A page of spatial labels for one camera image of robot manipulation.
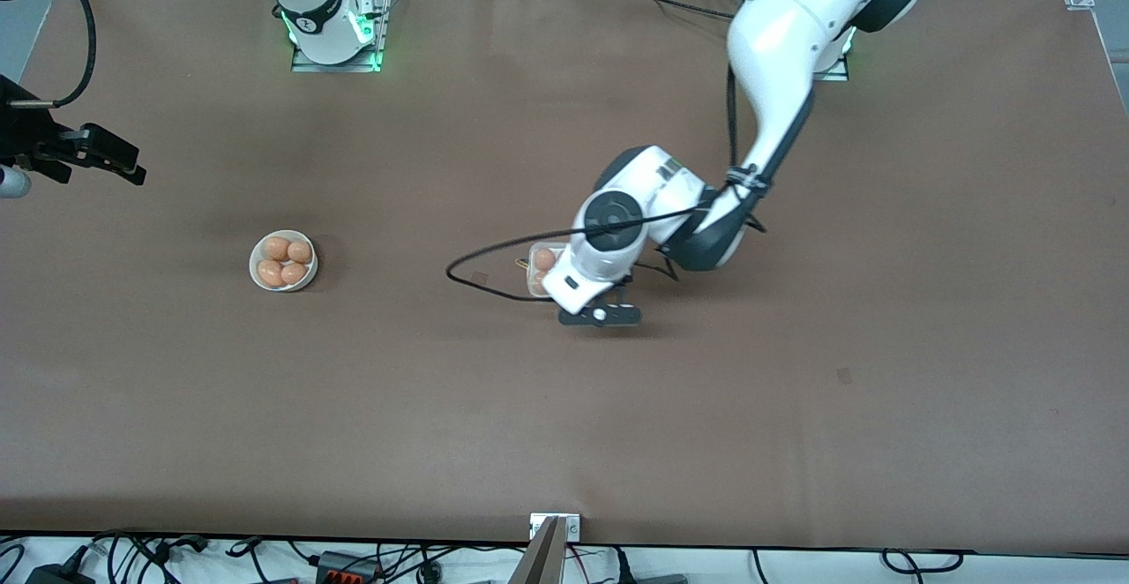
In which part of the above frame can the clear plastic egg carton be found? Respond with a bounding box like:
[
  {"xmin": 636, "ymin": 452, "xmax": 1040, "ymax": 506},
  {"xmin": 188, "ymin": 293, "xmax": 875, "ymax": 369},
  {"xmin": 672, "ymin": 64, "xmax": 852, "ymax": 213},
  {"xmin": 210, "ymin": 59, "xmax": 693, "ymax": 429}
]
[{"xmin": 526, "ymin": 239, "xmax": 576, "ymax": 300}]

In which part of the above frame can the black power adapter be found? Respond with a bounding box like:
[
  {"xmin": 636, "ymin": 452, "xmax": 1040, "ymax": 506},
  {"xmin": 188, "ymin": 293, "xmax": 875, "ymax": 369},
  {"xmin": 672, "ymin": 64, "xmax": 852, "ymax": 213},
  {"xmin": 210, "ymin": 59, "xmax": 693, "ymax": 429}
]
[{"xmin": 26, "ymin": 563, "xmax": 96, "ymax": 584}]

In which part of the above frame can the looped black cable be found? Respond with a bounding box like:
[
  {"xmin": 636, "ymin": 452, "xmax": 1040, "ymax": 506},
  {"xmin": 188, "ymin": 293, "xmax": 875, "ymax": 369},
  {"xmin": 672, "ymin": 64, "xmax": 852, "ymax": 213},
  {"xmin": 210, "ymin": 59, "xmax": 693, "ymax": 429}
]
[{"xmin": 882, "ymin": 549, "xmax": 965, "ymax": 575}]

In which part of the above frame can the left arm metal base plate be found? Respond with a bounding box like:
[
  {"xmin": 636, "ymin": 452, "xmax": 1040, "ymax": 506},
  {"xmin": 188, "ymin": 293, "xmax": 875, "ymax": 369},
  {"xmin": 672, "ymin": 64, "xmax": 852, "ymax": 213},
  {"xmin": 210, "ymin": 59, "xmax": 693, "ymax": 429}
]
[{"xmin": 811, "ymin": 26, "xmax": 850, "ymax": 82}]

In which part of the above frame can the red wire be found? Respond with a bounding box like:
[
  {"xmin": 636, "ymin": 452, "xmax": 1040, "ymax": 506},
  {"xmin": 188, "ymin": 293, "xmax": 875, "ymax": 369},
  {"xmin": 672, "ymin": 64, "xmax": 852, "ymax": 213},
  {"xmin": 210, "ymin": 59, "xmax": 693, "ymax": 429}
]
[{"xmin": 564, "ymin": 544, "xmax": 618, "ymax": 569}]

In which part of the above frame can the long black table cable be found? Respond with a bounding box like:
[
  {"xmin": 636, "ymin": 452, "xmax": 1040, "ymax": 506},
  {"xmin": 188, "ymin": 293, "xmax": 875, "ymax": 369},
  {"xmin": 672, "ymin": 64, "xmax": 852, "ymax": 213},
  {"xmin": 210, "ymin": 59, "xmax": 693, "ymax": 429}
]
[{"xmin": 572, "ymin": 0, "xmax": 740, "ymax": 19}]

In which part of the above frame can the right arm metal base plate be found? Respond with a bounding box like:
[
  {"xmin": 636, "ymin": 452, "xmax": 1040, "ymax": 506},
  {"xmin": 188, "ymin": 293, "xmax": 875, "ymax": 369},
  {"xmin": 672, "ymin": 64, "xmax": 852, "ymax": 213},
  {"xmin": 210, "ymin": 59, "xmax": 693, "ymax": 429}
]
[{"xmin": 291, "ymin": 0, "xmax": 390, "ymax": 73}]

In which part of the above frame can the tangled black cable bundle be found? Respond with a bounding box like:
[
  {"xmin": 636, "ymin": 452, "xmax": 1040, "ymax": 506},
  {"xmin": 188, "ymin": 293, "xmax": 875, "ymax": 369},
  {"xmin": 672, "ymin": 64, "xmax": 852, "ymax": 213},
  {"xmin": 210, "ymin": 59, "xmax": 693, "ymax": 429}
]
[{"xmin": 86, "ymin": 528, "xmax": 214, "ymax": 569}]

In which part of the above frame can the black orange connector block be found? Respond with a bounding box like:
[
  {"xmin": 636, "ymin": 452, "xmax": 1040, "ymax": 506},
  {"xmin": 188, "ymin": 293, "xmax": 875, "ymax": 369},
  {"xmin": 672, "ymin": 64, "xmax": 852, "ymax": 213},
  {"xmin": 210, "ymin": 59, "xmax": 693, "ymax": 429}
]
[{"xmin": 316, "ymin": 551, "xmax": 382, "ymax": 584}]

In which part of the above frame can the white round bowl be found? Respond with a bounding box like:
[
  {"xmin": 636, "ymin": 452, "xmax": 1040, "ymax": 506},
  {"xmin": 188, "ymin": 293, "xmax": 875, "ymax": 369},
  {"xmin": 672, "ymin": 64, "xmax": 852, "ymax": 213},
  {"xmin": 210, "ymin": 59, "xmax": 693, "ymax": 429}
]
[{"xmin": 249, "ymin": 229, "xmax": 318, "ymax": 292}]

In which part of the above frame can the grey camera pole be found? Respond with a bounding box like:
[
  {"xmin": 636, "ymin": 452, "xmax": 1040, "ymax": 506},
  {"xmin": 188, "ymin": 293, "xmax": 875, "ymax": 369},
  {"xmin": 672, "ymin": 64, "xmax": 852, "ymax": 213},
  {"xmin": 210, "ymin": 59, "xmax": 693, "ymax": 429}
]
[{"xmin": 510, "ymin": 516, "xmax": 565, "ymax": 584}]

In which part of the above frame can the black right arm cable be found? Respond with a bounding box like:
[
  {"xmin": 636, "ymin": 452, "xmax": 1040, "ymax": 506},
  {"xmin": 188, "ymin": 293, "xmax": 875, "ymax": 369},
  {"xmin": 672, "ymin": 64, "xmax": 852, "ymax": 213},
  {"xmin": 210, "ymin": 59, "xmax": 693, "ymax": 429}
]
[{"xmin": 7, "ymin": 0, "xmax": 97, "ymax": 109}]

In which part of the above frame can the small metal camera bracket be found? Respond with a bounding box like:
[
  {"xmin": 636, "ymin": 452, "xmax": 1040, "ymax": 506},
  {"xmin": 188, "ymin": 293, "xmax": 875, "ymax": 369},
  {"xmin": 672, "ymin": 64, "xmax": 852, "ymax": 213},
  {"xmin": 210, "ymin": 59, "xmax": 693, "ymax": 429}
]
[{"xmin": 529, "ymin": 513, "xmax": 581, "ymax": 543}]

